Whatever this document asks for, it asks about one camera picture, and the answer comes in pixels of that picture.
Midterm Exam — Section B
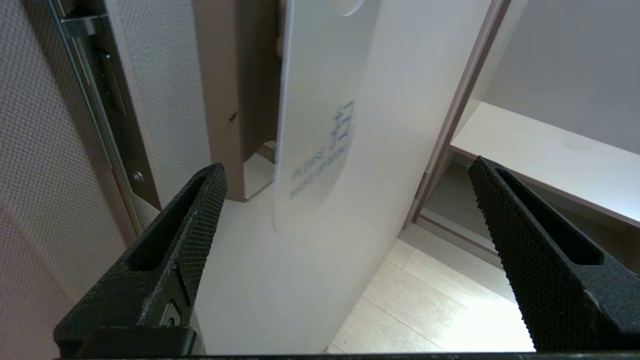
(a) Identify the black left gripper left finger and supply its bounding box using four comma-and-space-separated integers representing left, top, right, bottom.
53, 162, 229, 357

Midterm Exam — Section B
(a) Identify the white shelf board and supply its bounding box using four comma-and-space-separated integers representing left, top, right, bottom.
449, 101, 640, 228

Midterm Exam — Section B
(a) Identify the beige door frame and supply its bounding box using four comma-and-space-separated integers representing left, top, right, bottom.
0, 0, 146, 321

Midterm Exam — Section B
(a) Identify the brown metal lock plate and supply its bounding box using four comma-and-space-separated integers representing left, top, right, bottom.
192, 0, 283, 202

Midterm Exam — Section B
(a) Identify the white door hanger sign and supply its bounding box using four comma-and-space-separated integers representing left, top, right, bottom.
273, 0, 381, 235

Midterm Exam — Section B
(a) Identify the metal door latch plate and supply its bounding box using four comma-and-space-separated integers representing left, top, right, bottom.
47, 0, 163, 236

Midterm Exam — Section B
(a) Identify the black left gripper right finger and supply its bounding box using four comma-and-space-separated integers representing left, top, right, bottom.
467, 156, 640, 353

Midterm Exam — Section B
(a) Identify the white room door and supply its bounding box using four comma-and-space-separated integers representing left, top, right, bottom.
105, 0, 493, 356

